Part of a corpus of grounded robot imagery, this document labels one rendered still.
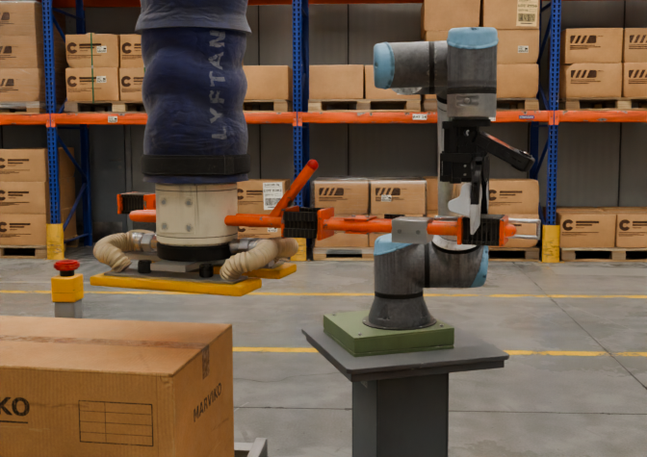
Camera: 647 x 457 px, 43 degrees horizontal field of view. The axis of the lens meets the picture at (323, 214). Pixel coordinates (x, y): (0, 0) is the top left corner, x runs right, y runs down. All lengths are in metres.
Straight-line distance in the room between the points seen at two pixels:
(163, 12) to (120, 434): 0.82
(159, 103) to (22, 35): 7.95
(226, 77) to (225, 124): 0.09
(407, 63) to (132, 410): 0.85
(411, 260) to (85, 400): 1.15
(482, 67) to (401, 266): 1.06
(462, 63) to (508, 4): 7.49
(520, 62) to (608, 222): 1.96
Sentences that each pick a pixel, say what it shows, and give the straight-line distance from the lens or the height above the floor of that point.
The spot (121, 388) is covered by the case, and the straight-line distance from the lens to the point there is 1.62.
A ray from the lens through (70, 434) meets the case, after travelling 1.69.
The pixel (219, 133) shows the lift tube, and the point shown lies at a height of 1.40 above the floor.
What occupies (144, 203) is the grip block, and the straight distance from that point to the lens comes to 2.05.
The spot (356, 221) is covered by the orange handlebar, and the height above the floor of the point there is 1.22.
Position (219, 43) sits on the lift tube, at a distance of 1.64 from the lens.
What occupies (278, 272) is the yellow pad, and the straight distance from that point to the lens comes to 1.72.
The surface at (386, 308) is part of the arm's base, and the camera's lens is 2.47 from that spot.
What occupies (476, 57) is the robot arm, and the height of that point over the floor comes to 1.53.
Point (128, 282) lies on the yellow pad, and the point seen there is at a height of 1.10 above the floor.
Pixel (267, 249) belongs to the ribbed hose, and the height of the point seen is 1.17.
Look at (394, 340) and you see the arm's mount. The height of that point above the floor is 0.79.
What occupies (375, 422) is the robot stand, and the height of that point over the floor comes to 0.53.
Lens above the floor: 1.40
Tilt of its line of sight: 6 degrees down
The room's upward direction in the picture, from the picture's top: straight up
